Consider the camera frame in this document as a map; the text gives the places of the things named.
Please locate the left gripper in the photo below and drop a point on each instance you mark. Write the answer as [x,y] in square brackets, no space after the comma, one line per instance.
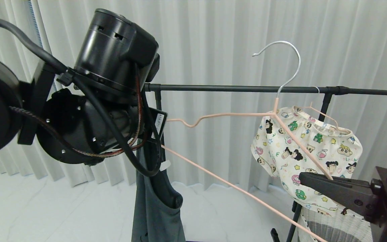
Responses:
[156,131]

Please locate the pink clothes hanger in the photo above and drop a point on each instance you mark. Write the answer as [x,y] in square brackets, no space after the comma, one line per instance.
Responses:
[328,118]
[233,115]

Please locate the dark grey garment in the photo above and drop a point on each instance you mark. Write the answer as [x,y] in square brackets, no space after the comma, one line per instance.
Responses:
[156,215]

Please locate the cream printed garment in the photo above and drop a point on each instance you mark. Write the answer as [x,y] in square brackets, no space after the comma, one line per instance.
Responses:
[314,148]

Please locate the white laundry basket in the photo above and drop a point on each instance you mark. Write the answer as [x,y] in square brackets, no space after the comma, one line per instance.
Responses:
[334,228]

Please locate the black clothes rack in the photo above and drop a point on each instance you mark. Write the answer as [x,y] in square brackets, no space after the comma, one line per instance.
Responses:
[230,88]

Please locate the white curtain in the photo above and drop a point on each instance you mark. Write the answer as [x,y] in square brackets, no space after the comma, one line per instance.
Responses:
[213,40]

